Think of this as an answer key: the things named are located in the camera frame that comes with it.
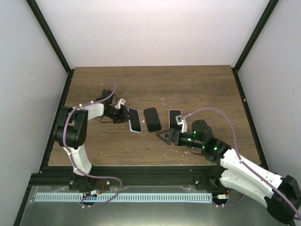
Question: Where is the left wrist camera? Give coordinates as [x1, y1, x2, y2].
[114, 98, 126, 109]

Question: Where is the black frame post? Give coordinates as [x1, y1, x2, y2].
[25, 0, 71, 74]
[234, 0, 280, 71]

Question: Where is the pink phone case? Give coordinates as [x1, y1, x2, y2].
[168, 109, 183, 129]

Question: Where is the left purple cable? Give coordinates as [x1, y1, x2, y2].
[63, 81, 117, 175]

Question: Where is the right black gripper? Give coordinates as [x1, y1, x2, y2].
[157, 129, 204, 149]

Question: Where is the metal sheet panel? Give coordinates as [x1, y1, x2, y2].
[15, 186, 279, 226]

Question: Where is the lavender phone case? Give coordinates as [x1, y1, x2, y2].
[127, 107, 143, 134]

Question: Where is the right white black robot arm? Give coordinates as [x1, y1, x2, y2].
[157, 120, 301, 225]

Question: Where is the left black frame post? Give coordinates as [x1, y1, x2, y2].
[25, 0, 71, 74]

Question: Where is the bare black phone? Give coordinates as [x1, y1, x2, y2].
[169, 110, 182, 129]

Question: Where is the purple cable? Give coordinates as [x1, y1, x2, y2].
[182, 107, 301, 219]
[63, 81, 117, 175]

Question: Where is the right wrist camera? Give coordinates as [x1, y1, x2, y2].
[175, 115, 188, 133]

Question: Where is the right black frame post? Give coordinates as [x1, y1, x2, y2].
[234, 0, 280, 71]

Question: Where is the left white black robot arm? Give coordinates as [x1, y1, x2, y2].
[53, 89, 130, 190]

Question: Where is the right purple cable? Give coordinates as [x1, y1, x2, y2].
[182, 107, 301, 219]

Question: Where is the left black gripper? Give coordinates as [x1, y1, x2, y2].
[104, 105, 134, 124]

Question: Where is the light blue slotted cable duct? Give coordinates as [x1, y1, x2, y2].
[34, 193, 213, 203]

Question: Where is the black aluminium frame rail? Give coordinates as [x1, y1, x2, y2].
[29, 165, 227, 192]

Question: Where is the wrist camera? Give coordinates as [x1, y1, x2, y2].
[114, 98, 126, 109]
[175, 115, 188, 133]

